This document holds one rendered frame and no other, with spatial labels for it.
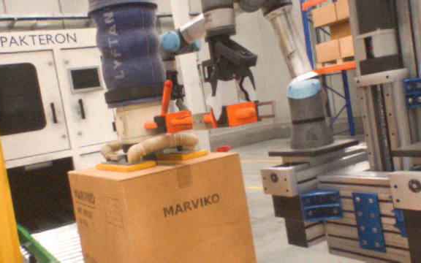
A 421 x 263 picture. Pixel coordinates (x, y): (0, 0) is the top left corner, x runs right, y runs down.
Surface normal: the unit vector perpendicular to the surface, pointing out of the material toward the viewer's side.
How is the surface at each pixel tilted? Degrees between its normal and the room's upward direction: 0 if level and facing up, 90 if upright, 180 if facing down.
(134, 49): 106
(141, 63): 75
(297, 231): 90
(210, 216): 89
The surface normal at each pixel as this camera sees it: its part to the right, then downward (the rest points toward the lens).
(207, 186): 0.48, -0.04
